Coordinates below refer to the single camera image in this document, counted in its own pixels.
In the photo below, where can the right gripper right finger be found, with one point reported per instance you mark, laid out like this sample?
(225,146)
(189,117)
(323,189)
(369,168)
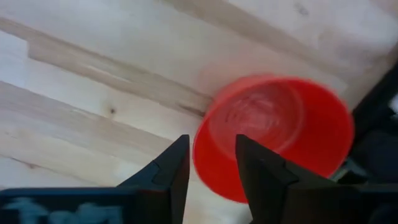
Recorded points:
(295,202)

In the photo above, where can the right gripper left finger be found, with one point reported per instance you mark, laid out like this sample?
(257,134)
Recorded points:
(155,199)

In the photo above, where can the red mini bowl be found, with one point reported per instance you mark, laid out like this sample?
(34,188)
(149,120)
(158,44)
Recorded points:
(311,130)

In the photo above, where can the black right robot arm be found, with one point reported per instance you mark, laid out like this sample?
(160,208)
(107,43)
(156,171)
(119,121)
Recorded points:
(379,155)

